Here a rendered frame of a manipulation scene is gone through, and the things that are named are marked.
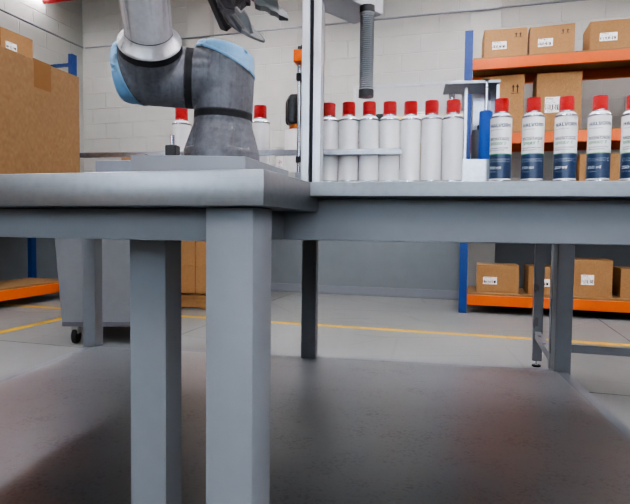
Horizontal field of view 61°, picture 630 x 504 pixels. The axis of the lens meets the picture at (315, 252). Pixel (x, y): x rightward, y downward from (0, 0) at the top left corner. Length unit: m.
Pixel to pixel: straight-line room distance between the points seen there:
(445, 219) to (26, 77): 0.93
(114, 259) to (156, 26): 2.61
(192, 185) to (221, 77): 0.49
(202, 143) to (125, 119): 6.21
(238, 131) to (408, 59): 5.10
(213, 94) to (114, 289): 2.60
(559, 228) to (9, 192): 0.72
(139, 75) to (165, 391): 0.57
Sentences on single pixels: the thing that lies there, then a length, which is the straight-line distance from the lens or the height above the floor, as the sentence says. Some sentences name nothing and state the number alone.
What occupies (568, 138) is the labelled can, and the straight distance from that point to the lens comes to 1.42.
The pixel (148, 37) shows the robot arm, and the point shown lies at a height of 1.10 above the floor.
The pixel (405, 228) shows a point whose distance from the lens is 0.76.
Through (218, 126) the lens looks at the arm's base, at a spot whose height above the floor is 0.96.
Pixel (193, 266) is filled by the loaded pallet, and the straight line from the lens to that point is 4.92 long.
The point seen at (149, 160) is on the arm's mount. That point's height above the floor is 0.89.
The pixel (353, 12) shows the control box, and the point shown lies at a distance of 1.41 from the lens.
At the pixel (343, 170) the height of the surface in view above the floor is 0.91.
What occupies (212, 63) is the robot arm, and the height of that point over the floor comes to 1.07.
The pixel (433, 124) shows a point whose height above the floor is 1.02.
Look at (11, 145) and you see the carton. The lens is 1.26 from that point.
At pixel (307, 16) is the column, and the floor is 1.24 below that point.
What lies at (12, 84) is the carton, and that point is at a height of 1.05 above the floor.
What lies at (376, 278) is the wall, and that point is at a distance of 5.89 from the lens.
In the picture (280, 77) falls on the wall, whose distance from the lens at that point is 6.38.
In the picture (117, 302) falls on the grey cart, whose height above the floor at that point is 0.27.
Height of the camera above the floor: 0.77
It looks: 3 degrees down
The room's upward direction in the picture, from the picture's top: 1 degrees clockwise
